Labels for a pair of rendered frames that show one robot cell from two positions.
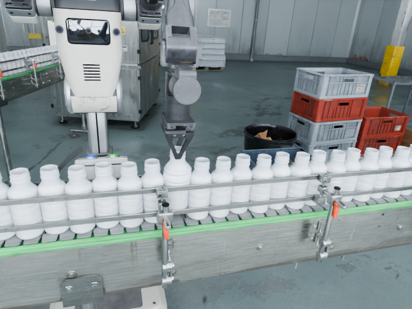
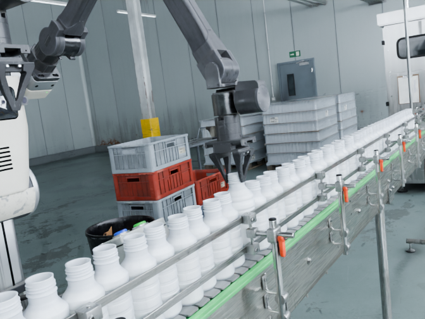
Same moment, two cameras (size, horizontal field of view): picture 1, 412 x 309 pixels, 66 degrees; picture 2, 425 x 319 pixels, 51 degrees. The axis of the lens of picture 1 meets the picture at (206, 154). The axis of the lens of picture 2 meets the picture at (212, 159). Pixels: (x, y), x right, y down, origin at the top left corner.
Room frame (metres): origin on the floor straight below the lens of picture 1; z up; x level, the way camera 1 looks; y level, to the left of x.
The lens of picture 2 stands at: (-0.04, 0.74, 1.37)
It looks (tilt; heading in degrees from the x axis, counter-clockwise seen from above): 8 degrees down; 321
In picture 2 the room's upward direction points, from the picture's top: 7 degrees counter-clockwise
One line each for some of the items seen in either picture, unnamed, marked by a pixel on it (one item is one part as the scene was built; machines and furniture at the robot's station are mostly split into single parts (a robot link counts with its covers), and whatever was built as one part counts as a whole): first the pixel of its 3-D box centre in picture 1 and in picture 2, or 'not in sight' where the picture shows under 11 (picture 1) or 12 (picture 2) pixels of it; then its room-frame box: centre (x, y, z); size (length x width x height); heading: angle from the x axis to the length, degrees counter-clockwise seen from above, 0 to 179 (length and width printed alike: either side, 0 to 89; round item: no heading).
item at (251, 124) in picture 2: not in sight; (239, 140); (6.53, -5.33, 0.50); 1.23 x 1.05 x 1.00; 105
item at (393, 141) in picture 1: (366, 139); not in sight; (3.43, -1.82, 0.33); 0.61 x 0.41 x 0.22; 110
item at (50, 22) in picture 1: (56, 33); not in sight; (4.20, 1.97, 1.22); 0.23 x 0.04 x 0.32; 89
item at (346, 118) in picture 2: not in sight; (326, 123); (5.72, -7.13, 0.59); 1.25 x 1.03 x 1.17; 108
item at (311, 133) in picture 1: (323, 125); (159, 204); (3.13, -1.18, 0.55); 0.61 x 0.41 x 0.22; 114
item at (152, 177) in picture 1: (153, 190); (227, 229); (0.70, 0.13, 1.08); 0.06 x 0.06 x 0.17
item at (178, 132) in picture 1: (177, 138); (235, 162); (0.71, 0.07, 1.22); 0.07 x 0.07 x 0.09; 17
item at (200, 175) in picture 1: (199, 188); (255, 214); (0.73, 0.01, 1.08); 0.06 x 0.06 x 0.17
